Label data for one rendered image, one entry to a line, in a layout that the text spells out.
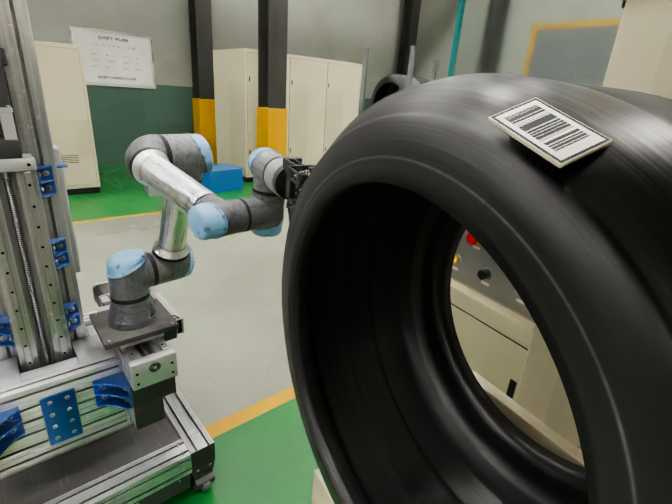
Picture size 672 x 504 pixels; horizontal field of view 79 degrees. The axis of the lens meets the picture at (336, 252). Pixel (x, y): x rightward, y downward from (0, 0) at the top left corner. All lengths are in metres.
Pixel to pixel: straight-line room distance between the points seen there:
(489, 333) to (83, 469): 1.43
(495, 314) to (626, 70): 0.80
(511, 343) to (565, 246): 1.04
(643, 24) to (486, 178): 0.45
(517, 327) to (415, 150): 0.98
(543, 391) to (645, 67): 0.52
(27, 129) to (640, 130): 1.39
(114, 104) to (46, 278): 7.24
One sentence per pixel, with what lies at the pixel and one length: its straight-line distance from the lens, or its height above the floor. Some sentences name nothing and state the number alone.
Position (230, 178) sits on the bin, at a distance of 6.34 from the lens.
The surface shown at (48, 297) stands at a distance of 1.51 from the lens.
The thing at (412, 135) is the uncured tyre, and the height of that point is 1.44.
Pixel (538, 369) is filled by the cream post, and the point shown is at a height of 1.04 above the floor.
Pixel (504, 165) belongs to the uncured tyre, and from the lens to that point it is 0.29.
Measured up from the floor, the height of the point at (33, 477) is 0.21.
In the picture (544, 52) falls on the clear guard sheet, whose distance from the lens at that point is 1.23.
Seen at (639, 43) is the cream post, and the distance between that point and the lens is 0.71.
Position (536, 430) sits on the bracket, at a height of 0.95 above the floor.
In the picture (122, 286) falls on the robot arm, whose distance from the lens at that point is 1.43.
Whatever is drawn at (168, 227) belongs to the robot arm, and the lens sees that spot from 1.37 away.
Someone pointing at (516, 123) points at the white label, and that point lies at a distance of 0.29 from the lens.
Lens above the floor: 1.47
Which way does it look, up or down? 21 degrees down
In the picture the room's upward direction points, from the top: 4 degrees clockwise
